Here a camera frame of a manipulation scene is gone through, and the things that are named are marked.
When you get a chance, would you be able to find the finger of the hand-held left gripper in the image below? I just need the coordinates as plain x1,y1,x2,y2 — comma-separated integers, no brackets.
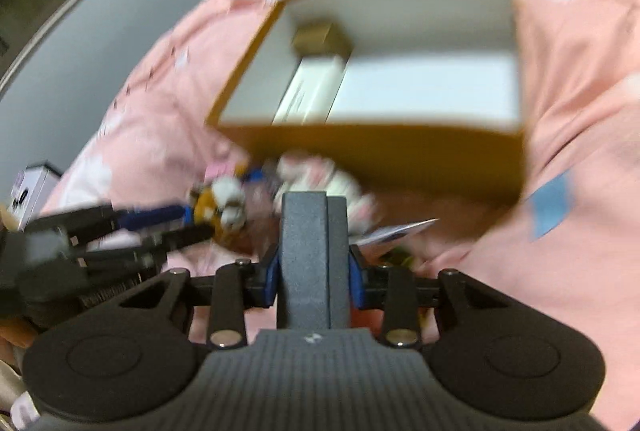
35,204,196,242
75,223,216,272

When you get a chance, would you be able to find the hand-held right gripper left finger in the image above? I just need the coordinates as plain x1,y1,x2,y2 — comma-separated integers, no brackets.
119,245,281,351

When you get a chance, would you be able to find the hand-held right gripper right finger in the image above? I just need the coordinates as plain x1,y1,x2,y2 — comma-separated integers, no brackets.
347,245,506,349

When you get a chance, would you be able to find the dark grey box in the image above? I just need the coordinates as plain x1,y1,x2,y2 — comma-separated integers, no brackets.
276,192,351,332

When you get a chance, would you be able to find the brown white duck plush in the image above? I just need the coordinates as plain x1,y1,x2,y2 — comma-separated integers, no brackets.
187,164,273,244

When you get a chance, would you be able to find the orange cardboard box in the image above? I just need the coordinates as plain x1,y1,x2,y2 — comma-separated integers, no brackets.
206,0,527,203

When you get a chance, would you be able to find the white printed box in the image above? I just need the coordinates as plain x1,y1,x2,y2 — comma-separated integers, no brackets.
10,164,63,232

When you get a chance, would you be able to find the cream pink plush toy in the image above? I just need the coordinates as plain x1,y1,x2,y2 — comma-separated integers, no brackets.
272,154,381,232

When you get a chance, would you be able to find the long white box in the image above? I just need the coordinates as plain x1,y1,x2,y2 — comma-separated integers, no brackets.
272,55,351,124

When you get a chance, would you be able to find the small gold box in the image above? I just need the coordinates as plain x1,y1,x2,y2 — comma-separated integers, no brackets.
291,20,355,59

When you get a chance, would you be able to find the pink printed blanket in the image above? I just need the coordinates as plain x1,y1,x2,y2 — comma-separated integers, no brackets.
45,0,640,431

